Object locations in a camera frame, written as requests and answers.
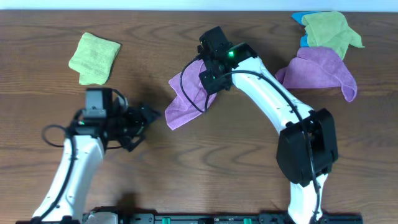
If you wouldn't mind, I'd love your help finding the left black cable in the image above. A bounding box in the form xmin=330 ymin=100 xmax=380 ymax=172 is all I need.
xmin=30 ymin=88 xmax=130 ymax=223

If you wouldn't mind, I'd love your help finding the black cable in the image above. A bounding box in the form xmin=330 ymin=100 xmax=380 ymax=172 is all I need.
xmin=179 ymin=55 xmax=322 ymax=224
xmin=30 ymin=88 xmax=130 ymax=223

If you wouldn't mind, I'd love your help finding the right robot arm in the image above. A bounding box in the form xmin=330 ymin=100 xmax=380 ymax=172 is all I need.
xmin=198 ymin=40 xmax=338 ymax=223

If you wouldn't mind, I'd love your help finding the purple cloth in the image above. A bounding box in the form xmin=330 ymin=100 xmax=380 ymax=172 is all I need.
xmin=275 ymin=47 xmax=358 ymax=102
xmin=165 ymin=60 xmax=207 ymax=130

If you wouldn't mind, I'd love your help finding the folded green cloth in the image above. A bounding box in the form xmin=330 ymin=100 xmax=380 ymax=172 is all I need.
xmin=68 ymin=32 xmax=121 ymax=85

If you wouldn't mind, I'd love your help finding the crumpled green cloth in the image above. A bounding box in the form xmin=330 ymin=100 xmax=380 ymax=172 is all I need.
xmin=299 ymin=11 xmax=364 ymax=59

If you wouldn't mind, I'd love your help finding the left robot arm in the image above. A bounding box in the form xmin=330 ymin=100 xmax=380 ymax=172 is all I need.
xmin=30 ymin=105 xmax=160 ymax=223

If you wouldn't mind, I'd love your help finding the blue cloth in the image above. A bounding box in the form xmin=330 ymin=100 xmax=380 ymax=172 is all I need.
xmin=292 ymin=11 xmax=316 ymax=47

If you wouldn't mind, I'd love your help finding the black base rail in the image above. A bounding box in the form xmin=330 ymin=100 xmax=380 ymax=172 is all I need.
xmin=82 ymin=207 xmax=364 ymax=224

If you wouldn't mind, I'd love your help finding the right black cable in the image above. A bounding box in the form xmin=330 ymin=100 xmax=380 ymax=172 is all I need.
xmin=179 ymin=55 xmax=322 ymax=224

